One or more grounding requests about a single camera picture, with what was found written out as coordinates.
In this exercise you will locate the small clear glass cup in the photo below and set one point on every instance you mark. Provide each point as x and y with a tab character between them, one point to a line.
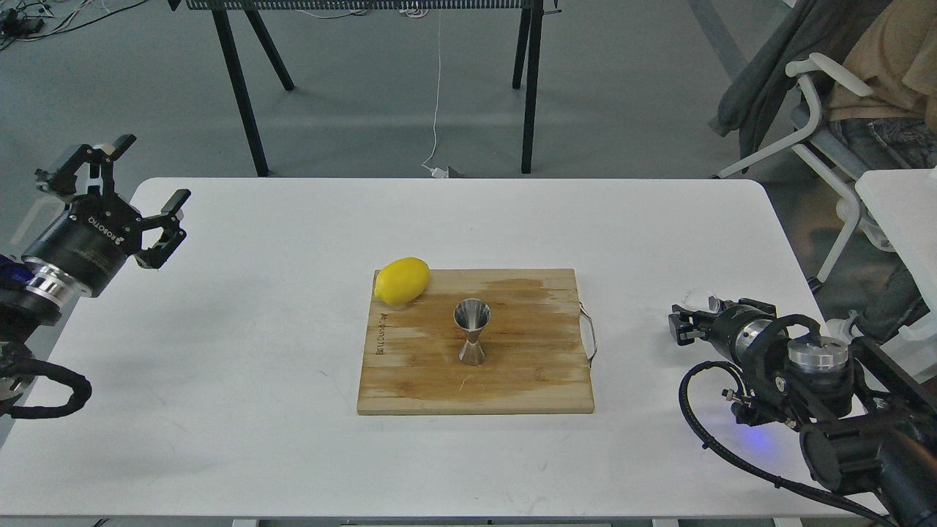
699	299

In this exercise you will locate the steel double jigger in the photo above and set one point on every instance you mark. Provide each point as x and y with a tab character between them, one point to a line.
472	315

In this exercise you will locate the yellow lemon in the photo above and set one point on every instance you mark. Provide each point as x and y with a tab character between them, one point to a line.
402	281

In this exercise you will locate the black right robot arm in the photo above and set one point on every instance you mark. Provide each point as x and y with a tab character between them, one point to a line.
866	428

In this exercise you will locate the wooden cutting board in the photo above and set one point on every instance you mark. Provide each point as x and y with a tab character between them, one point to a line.
535	359

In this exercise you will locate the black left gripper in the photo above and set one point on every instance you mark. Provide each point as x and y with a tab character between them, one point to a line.
93	237

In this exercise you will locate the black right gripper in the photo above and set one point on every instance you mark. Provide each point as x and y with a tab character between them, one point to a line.
732	331

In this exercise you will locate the person in tan shirt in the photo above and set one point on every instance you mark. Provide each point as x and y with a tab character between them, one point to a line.
893	128

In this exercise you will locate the white office chair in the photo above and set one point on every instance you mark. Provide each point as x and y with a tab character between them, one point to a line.
814	143

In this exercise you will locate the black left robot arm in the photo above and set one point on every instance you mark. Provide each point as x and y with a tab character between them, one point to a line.
31	297

